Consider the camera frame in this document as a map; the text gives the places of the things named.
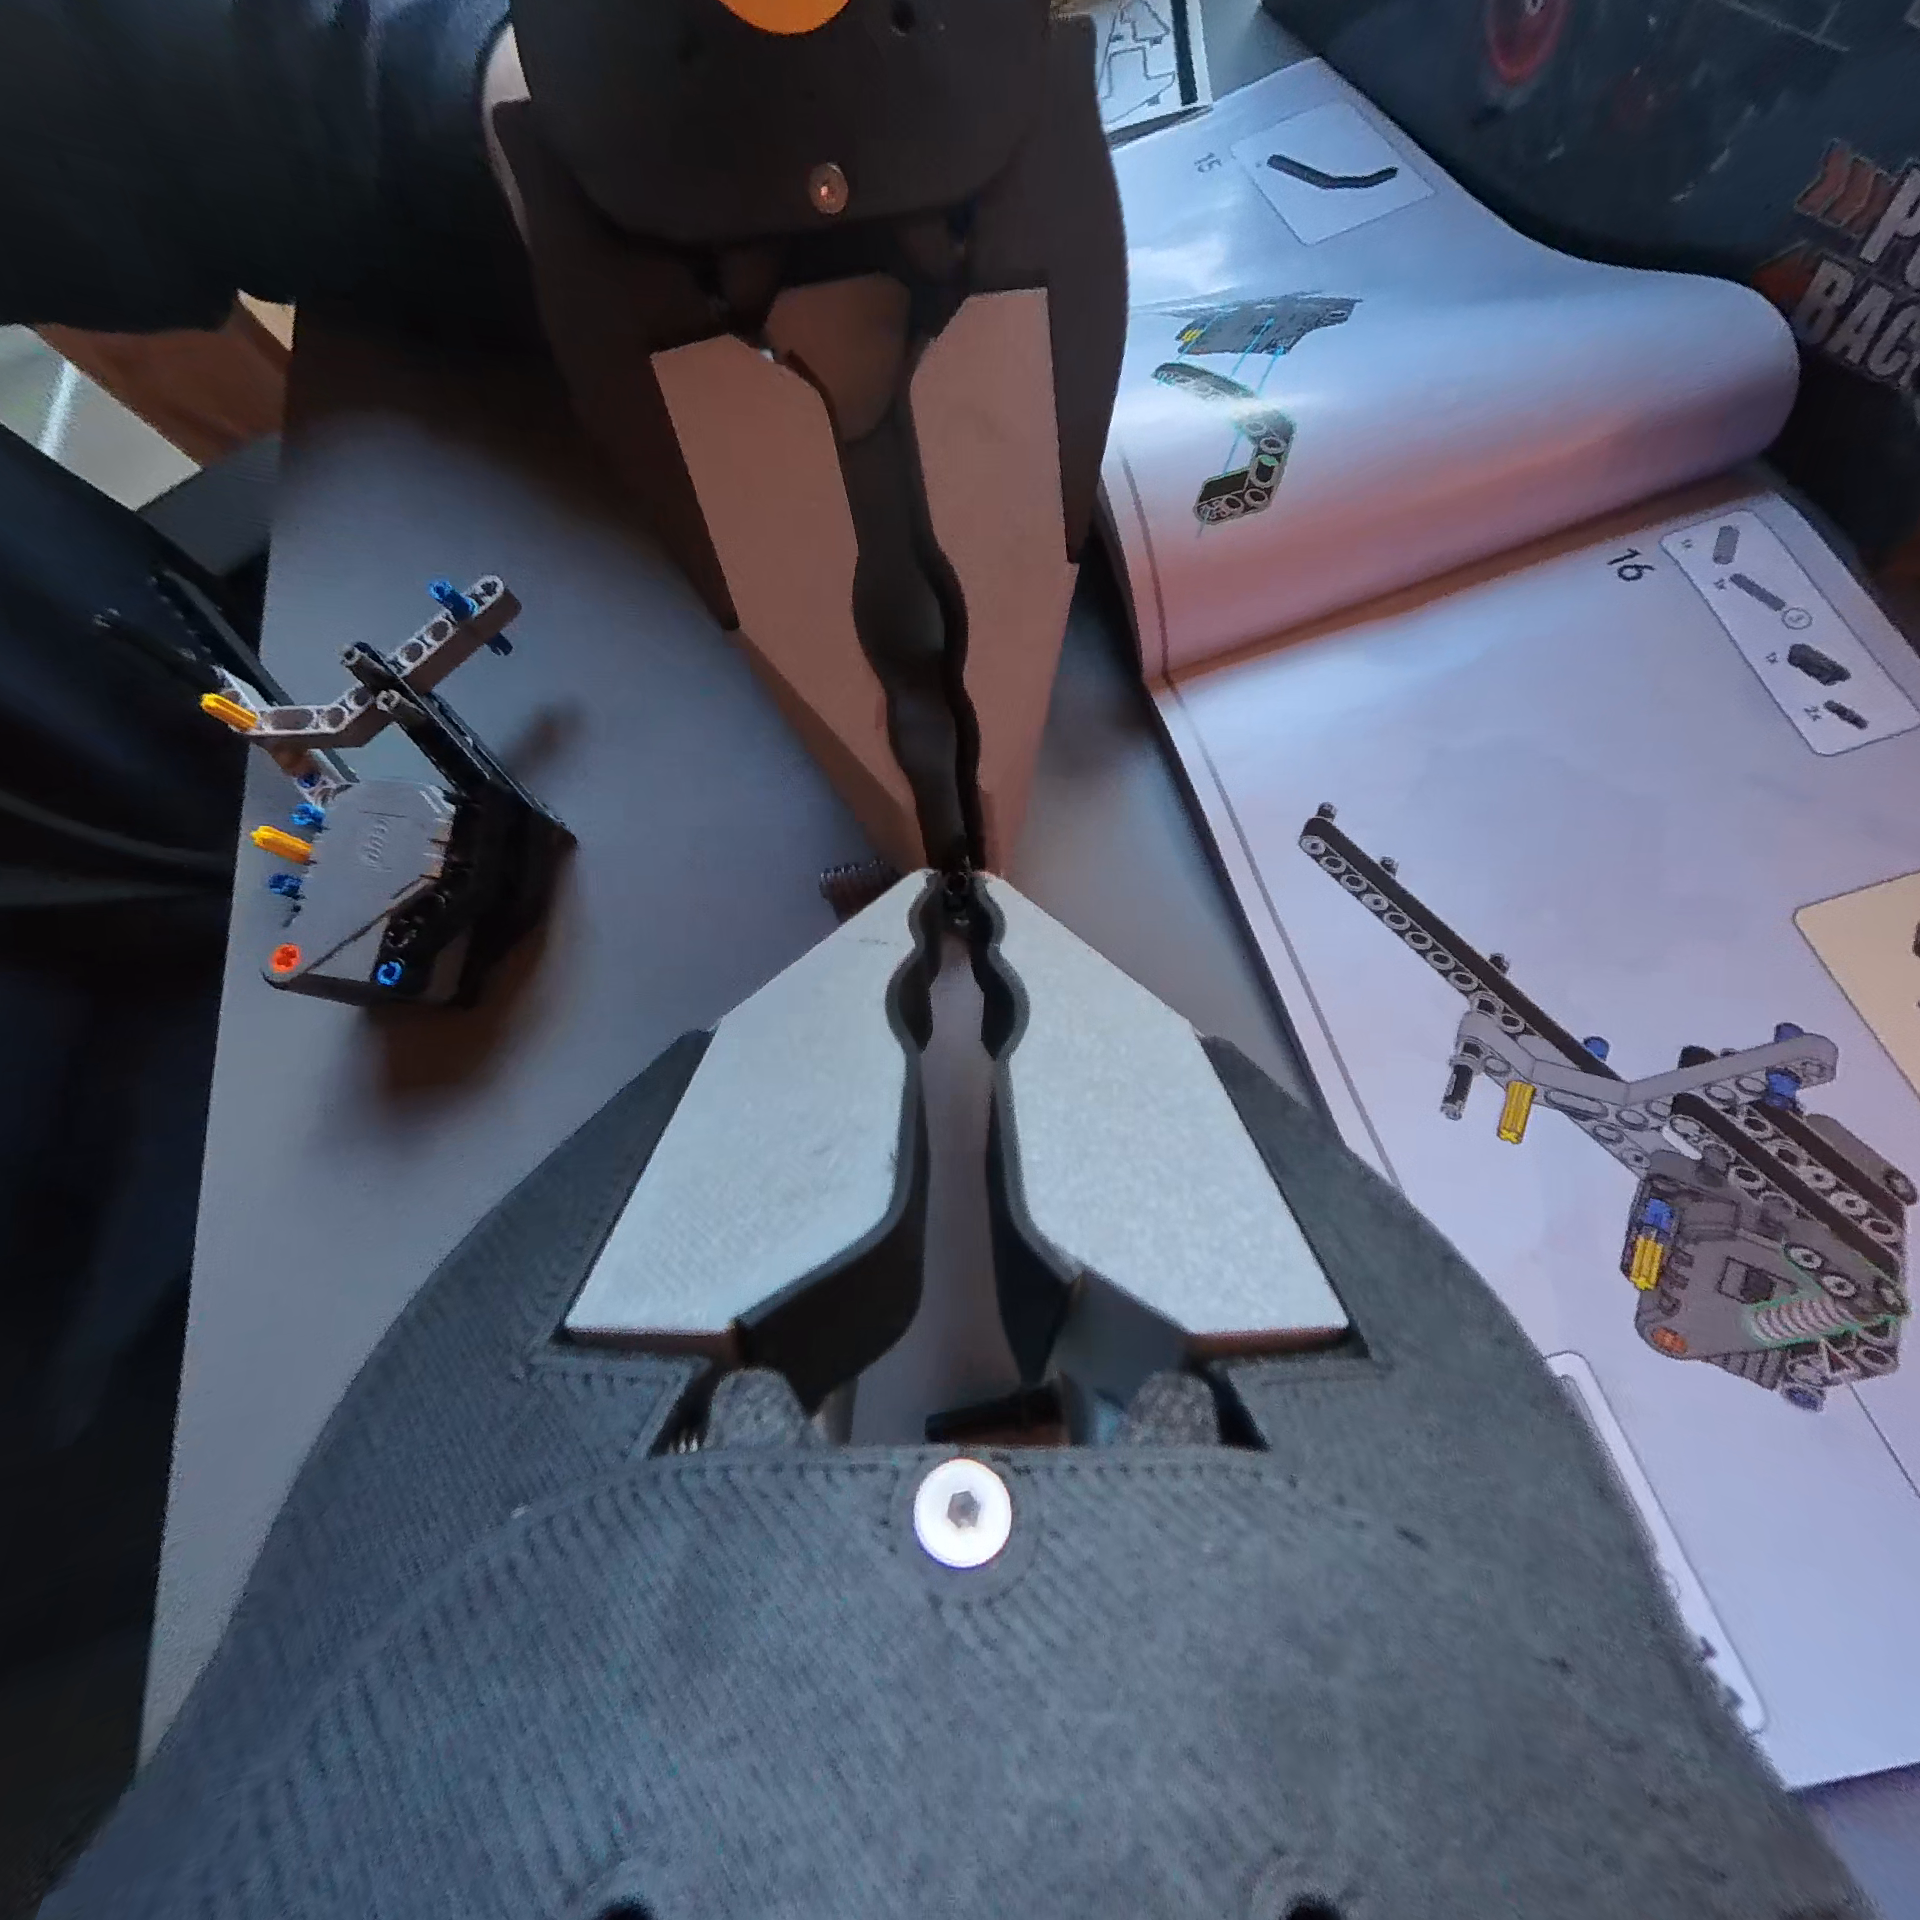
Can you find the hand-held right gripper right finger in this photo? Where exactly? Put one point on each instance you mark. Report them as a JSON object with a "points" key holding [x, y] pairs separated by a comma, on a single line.
{"points": [[1142, 1184]]}

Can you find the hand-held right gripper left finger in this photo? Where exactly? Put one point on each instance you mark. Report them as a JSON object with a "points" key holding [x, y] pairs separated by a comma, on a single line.
{"points": [[780, 1171]]}

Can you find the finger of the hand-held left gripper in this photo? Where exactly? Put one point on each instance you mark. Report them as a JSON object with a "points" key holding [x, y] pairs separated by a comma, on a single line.
{"points": [[751, 524], [1020, 495]]}

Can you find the small black lego pin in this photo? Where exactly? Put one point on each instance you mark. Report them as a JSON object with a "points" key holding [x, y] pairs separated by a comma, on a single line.
{"points": [[957, 898]]}

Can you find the grey black lego assembly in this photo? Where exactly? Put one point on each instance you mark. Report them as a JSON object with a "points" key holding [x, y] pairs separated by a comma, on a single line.
{"points": [[406, 869]]}

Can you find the person's left forearm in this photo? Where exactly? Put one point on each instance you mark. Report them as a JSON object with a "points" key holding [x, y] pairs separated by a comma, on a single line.
{"points": [[224, 136]]}

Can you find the small dark ridged lego part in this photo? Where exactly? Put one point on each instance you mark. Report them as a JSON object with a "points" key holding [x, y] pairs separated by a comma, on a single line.
{"points": [[853, 883]]}

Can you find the lego instruction booklet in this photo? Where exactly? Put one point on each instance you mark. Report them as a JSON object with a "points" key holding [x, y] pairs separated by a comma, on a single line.
{"points": [[1500, 751]]}

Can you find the dark lego set box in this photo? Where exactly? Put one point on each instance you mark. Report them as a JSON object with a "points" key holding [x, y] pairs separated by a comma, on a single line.
{"points": [[1650, 136]]}

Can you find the white printed sticker sheet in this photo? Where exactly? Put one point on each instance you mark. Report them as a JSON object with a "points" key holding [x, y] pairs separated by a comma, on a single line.
{"points": [[1149, 61]]}

